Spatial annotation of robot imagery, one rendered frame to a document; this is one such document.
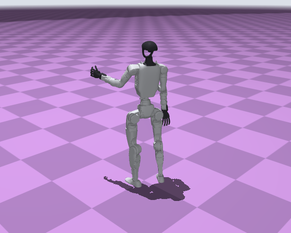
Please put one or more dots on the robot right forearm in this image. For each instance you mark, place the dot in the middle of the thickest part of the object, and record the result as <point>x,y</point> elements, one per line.
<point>163,97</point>

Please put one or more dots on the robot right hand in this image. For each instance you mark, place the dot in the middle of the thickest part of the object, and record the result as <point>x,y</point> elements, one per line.
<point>165,116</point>

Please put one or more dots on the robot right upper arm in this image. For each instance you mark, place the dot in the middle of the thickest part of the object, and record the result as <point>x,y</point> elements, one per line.
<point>163,78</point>

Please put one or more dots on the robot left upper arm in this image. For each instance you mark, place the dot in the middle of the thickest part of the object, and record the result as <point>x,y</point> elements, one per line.
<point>130,71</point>

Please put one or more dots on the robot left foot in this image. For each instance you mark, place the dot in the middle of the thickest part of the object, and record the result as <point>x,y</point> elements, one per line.
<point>136,183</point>

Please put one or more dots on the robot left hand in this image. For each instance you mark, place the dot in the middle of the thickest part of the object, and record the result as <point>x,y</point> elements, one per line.
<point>96,73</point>

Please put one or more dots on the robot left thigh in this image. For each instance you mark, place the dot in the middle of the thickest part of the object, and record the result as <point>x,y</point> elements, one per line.
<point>132,119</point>

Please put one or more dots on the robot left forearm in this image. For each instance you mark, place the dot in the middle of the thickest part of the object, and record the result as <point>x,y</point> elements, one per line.
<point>110,80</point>

